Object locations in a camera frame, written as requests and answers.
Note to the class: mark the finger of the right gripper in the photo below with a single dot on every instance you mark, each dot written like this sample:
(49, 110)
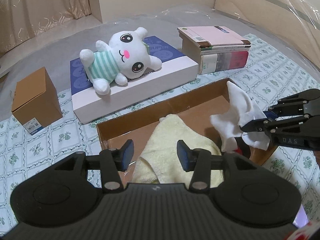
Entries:
(286, 108)
(253, 125)

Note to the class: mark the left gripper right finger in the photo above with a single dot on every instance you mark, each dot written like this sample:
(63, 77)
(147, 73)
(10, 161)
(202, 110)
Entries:
(197, 161)

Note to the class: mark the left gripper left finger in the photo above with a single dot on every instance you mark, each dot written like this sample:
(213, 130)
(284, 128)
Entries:
(114, 161)

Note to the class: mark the white cloth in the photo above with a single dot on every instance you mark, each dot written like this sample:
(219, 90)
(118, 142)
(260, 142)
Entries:
(242, 110)

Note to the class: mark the cream yellow towel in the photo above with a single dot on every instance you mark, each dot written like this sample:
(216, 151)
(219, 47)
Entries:
(159, 163)

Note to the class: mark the open brown cardboard tray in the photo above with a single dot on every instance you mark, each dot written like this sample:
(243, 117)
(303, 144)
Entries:
(194, 108)

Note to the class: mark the blue and white flat box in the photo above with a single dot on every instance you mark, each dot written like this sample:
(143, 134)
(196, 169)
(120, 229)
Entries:
(177, 69)

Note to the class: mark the thick red white book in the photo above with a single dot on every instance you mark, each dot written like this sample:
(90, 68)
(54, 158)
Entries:
(214, 62)

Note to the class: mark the small brown cardboard box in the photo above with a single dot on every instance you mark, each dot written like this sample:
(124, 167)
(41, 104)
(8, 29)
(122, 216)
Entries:
(35, 104)

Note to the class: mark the wooden headboard in plastic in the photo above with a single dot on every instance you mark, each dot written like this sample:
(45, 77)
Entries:
(294, 21)

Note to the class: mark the pink cover book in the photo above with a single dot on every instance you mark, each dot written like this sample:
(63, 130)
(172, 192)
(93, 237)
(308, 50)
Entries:
(213, 36)

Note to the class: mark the white bunny plush toy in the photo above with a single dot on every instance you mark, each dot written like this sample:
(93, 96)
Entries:
(124, 57)

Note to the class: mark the beige curtain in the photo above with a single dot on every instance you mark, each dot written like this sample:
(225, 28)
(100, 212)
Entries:
(25, 19)

